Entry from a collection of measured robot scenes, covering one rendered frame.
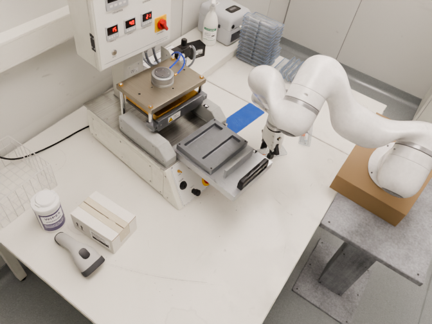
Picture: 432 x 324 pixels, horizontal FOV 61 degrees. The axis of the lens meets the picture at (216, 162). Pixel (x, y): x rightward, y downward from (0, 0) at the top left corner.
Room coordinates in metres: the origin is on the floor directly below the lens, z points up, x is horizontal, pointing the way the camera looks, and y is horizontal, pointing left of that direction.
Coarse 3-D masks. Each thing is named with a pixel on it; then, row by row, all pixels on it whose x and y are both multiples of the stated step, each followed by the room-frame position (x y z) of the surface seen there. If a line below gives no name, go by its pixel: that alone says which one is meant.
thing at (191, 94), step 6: (126, 96) 1.01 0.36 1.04; (186, 96) 1.05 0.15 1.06; (192, 96) 1.06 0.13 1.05; (132, 102) 0.99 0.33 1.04; (174, 102) 1.01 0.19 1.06; (180, 102) 1.01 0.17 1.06; (138, 108) 0.98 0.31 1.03; (168, 108) 0.97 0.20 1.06; (174, 108) 0.99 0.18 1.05; (144, 114) 0.96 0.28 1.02; (156, 114) 0.93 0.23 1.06; (162, 114) 0.94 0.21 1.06
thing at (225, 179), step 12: (192, 132) 0.96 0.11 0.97; (180, 156) 0.84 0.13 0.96; (240, 156) 0.85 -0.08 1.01; (252, 156) 0.90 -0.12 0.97; (264, 156) 0.91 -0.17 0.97; (192, 168) 0.81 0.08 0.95; (228, 168) 0.79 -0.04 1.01; (240, 168) 0.83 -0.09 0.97; (264, 168) 0.85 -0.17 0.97; (216, 180) 0.76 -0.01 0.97; (228, 180) 0.77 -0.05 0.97; (252, 180) 0.79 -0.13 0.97; (228, 192) 0.72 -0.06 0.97; (240, 192) 0.74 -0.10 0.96
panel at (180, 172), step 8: (176, 168) 0.83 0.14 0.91; (184, 168) 0.86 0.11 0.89; (176, 176) 0.82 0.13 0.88; (184, 176) 0.84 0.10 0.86; (192, 176) 0.86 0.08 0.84; (200, 176) 0.89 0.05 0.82; (176, 184) 0.80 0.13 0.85; (192, 184) 0.85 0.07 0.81; (200, 184) 0.87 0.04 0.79; (208, 184) 0.90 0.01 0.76; (184, 192) 0.81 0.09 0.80; (184, 200) 0.79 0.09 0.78
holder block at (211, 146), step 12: (216, 120) 1.03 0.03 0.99; (204, 132) 0.96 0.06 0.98; (216, 132) 0.98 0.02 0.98; (228, 132) 0.97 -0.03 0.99; (180, 144) 0.87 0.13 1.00; (192, 144) 0.90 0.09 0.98; (204, 144) 0.89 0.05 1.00; (216, 144) 0.90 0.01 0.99; (228, 144) 0.93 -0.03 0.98; (240, 144) 0.93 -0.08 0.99; (192, 156) 0.83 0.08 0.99; (204, 156) 0.84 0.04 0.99; (216, 156) 0.86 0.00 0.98; (228, 156) 0.86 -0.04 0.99; (204, 168) 0.80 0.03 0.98; (216, 168) 0.80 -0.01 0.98
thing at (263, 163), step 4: (264, 160) 0.86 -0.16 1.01; (268, 160) 0.86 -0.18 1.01; (260, 164) 0.84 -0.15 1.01; (264, 164) 0.84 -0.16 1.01; (252, 168) 0.81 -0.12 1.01; (256, 168) 0.81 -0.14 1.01; (260, 168) 0.82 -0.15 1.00; (248, 172) 0.79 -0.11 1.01; (252, 172) 0.79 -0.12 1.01; (256, 172) 0.80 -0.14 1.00; (244, 176) 0.77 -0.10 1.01; (248, 176) 0.77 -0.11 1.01; (252, 176) 0.78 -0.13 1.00; (240, 180) 0.75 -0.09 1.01; (244, 180) 0.75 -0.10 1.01; (248, 180) 0.76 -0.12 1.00; (240, 184) 0.74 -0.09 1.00; (244, 184) 0.75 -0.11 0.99; (240, 188) 0.74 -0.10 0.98
